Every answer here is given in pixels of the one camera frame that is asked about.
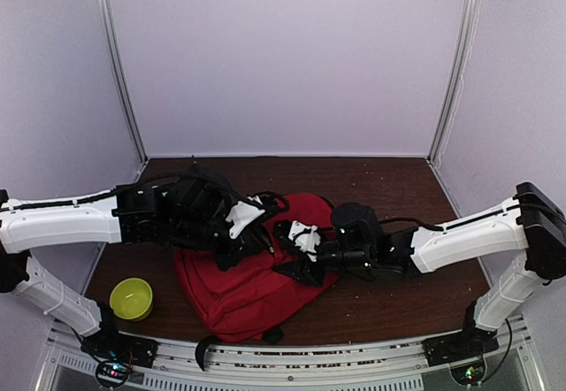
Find lime green plastic bowl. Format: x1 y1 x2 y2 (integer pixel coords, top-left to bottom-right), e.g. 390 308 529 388
109 278 153 322

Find right aluminium corner post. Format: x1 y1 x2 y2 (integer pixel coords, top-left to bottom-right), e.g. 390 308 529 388
427 0 479 166

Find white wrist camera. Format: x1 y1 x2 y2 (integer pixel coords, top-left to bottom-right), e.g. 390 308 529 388
225 195 276 241
287 220 323 263

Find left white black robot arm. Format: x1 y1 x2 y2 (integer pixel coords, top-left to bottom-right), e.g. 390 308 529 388
1 165 290 359

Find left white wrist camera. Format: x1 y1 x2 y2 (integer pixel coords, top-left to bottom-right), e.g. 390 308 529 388
225 195 276 241

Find aluminium corner post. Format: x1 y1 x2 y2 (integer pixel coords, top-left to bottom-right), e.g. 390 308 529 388
97 0 149 164
427 0 479 166

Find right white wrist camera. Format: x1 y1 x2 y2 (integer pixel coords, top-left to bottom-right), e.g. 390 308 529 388
287 220 323 263

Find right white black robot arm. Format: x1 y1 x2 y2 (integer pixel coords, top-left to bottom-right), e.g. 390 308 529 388
273 182 565 357

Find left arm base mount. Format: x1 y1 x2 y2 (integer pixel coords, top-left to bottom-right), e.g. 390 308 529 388
75 333 158 390

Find red student backpack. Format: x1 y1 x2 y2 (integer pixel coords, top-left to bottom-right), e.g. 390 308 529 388
172 192 340 372

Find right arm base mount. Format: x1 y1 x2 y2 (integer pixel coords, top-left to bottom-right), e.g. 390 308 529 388
422 331 500 387

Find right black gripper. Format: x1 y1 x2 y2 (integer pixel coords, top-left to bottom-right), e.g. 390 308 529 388
272 232 373 288

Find front aluminium frame rail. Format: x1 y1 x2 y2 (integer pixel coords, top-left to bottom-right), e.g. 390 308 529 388
43 315 532 391

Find left aluminium corner post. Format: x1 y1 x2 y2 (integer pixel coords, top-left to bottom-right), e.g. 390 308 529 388
97 0 149 164

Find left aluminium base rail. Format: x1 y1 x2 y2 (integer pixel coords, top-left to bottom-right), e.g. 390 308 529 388
80 157 149 296

